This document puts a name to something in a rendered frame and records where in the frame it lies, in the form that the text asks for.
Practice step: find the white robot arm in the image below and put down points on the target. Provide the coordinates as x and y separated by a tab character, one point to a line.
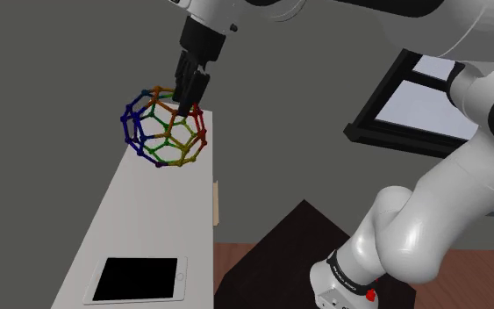
417	239

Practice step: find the white tablet with black screen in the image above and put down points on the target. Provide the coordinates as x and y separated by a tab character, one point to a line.
137	279

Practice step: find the dark robot stand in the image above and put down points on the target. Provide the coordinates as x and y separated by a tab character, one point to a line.
280	252

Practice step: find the black framed window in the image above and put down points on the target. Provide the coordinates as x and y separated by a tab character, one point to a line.
417	107

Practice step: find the white desk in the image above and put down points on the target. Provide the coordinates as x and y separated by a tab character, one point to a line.
156	205

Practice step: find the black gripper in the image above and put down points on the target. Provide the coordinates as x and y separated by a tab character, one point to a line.
201	40

